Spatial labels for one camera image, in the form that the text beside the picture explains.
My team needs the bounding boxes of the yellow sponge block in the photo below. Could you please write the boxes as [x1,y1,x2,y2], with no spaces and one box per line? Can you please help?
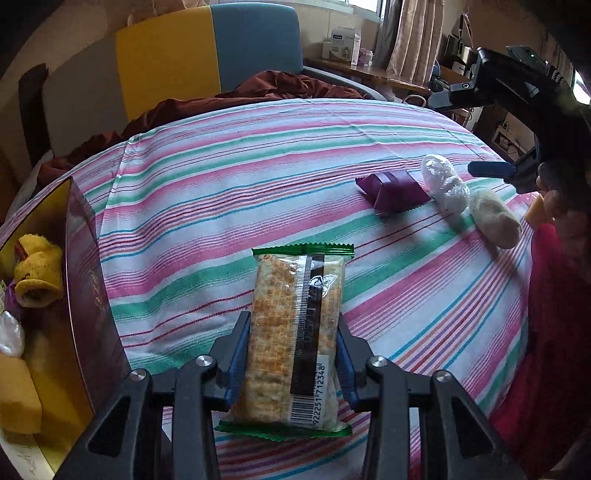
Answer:
[524,194,549,230]
[0,354,43,435]

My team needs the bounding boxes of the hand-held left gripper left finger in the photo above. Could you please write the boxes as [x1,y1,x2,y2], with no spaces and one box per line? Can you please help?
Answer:
[55,311,254,480]

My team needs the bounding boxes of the green cracker packet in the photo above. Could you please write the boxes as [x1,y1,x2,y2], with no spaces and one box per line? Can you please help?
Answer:
[215,243,355,438]

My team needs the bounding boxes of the striped bed sheet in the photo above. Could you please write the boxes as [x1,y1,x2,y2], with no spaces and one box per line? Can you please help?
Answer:
[0,98,539,480]

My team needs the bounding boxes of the white cardboard box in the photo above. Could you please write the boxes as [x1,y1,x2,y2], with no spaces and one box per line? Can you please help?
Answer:
[322,28,362,65]

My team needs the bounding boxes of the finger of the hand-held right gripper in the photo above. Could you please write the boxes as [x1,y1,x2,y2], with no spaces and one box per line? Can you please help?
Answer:
[467,159,520,182]
[428,79,481,110]

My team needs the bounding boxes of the person's right hand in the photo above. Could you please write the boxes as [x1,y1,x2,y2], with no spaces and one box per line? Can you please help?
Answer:
[536,161,591,241]

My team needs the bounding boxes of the maroon gift box gold inside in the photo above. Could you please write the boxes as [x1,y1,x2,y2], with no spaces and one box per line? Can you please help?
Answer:
[0,176,132,480]

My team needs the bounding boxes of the window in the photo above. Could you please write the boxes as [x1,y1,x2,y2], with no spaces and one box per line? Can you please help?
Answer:
[346,0,385,20]

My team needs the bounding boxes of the person's red clothing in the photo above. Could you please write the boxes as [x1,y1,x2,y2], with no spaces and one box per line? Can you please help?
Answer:
[489,222,591,480]

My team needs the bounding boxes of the beige curtain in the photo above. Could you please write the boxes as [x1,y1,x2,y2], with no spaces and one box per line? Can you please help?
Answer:
[385,0,448,85]

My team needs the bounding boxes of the white plastic bundle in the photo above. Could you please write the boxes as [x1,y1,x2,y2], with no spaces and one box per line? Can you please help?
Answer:
[420,154,456,195]
[0,310,25,358]
[436,175,471,214]

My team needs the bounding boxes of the purple snack packet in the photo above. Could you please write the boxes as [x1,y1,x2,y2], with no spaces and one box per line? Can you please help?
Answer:
[355,170,432,217]

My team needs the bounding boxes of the dark red blanket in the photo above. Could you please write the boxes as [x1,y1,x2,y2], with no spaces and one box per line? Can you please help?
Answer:
[39,69,370,185]

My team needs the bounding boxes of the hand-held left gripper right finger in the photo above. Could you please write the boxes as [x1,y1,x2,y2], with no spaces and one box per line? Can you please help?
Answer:
[336,318,528,480]

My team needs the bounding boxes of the wooden desk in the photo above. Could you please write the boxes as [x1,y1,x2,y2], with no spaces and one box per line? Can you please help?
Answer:
[305,56,431,99]

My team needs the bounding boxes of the grey yellow blue headboard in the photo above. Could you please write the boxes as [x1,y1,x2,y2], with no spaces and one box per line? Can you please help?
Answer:
[44,4,305,153]

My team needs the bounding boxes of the grey bed frame rail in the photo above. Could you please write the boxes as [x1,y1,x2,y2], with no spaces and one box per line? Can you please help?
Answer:
[302,65,389,102]

